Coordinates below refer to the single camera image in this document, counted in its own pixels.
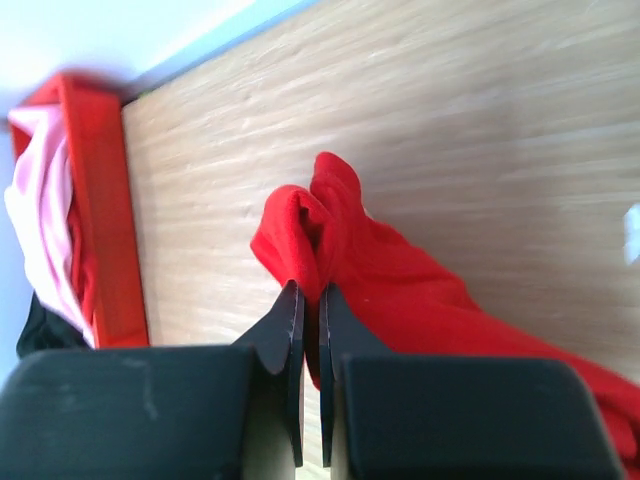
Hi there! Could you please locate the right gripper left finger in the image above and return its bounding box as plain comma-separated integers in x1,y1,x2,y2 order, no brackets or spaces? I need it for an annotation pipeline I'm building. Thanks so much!
1,282,305,479

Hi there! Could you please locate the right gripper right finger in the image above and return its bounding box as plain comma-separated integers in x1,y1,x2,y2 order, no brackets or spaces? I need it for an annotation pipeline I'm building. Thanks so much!
319,285,624,479

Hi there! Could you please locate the red t-shirt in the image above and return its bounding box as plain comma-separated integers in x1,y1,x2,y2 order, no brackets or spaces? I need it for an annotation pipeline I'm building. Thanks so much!
251,152,639,479

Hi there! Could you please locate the red plastic bin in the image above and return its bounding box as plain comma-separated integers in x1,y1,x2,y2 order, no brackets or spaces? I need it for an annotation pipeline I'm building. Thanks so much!
24,71,150,348

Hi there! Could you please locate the black t-shirt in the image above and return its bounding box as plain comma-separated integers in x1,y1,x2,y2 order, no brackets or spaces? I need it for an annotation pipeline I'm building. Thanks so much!
16,294,89,359

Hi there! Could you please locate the pink t-shirt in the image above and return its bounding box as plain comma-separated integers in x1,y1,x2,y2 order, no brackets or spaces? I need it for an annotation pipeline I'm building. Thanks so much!
4,104,95,347

